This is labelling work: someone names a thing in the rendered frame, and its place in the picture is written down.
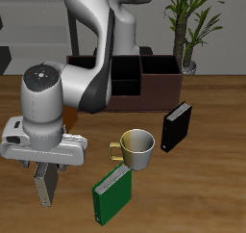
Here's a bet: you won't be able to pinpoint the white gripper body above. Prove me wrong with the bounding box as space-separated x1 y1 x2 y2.
0 133 88 167

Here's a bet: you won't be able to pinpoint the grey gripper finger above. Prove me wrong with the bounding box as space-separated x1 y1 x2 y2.
57 163 69 173
17 159 31 169

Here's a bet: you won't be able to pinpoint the grey-brown book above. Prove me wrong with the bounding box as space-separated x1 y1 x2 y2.
33 161 61 208

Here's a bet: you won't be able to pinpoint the orange-brown book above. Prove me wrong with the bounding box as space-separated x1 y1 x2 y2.
61 106 79 135

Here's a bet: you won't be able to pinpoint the green book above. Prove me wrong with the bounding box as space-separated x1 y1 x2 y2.
91 162 134 227

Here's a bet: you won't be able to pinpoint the black book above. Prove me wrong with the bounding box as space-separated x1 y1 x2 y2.
160 101 193 154

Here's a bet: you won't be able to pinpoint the dark brown desk caddy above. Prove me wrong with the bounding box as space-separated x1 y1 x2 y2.
65 54 184 114

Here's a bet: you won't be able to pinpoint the white and yellow mug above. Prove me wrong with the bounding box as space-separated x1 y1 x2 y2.
108 128 156 171

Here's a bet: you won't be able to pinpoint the black panel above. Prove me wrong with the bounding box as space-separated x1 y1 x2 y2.
0 45 12 76

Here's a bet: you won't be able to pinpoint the green pot plant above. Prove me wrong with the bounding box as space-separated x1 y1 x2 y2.
163 0 227 76

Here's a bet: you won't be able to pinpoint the black post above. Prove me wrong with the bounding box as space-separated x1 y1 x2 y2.
66 12 81 57

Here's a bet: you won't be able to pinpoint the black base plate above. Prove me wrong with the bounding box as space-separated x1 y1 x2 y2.
93 45 154 56

